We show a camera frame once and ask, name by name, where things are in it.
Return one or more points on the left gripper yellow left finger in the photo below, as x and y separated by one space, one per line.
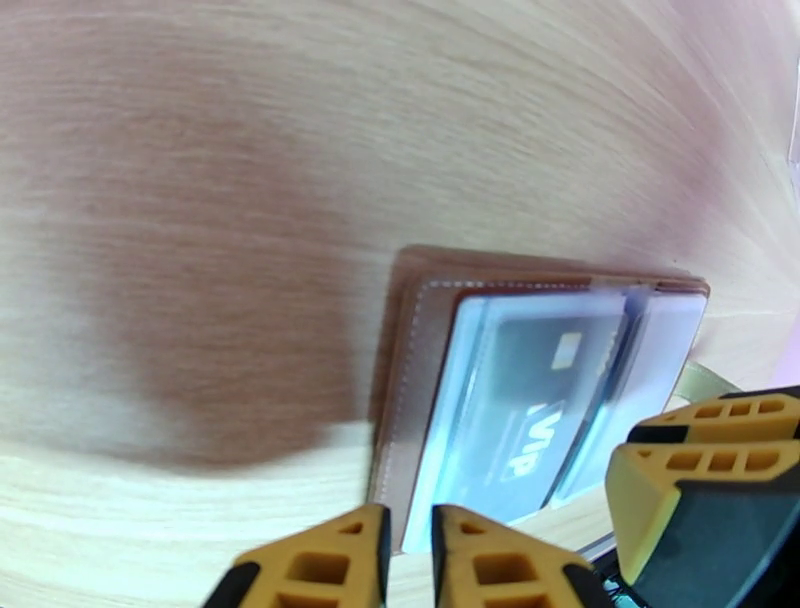
312 569

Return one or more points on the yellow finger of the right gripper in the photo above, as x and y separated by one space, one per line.
719 425
719 537

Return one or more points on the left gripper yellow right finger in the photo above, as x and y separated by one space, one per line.
500 569

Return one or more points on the dark credit card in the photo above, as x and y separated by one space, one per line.
537 387

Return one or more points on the brown leather card holder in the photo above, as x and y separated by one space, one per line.
425 350

